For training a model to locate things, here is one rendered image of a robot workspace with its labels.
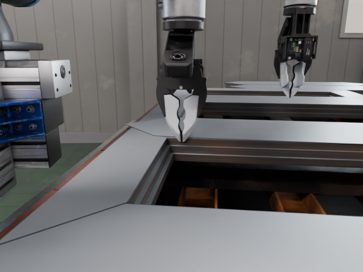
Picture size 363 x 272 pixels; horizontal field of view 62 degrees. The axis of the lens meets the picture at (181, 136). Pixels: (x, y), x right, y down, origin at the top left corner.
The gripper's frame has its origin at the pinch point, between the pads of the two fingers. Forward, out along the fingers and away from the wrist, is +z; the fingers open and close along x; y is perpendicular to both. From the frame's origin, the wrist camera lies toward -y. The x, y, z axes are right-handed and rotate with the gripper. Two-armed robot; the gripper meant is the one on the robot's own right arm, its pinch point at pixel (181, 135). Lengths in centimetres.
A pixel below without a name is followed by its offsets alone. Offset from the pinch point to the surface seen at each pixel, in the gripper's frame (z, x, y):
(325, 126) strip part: 0.6, -30.4, 14.6
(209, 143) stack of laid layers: 1.5, -5.1, 1.1
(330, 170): 8.7, -30.2, 8.3
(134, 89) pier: 23, 83, 274
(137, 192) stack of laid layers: 1.6, 2.9, -21.2
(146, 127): 0.6, 8.6, 8.1
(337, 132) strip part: 0.6, -30.8, 8.9
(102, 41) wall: -28, 118, 277
